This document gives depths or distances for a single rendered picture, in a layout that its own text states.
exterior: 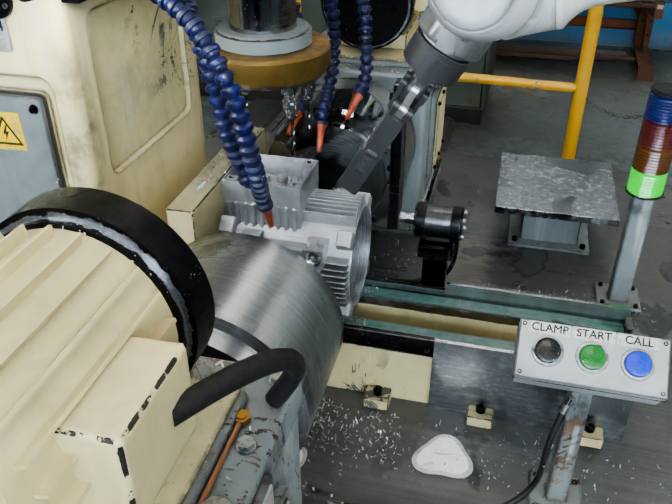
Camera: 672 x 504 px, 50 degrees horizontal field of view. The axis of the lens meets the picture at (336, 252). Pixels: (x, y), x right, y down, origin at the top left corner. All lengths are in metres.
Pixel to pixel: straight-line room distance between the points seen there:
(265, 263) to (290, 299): 0.05
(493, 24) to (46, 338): 0.42
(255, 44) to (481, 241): 0.81
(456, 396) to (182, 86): 0.66
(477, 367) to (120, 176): 0.58
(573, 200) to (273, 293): 0.88
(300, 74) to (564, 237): 0.83
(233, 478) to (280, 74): 0.53
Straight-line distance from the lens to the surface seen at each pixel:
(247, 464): 0.61
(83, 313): 0.49
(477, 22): 0.64
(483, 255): 1.54
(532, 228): 1.60
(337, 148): 1.27
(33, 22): 0.95
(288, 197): 1.04
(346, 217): 1.04
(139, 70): 1.10
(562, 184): 1.61
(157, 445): 0.47
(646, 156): 1.32
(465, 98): 4.26
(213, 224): 1.06
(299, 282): 0.84
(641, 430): 1.22
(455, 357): 1.10
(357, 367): 1.16
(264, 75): 0.94
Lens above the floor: 1.61
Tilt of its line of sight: 32 degrees down
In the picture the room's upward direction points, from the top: straight up
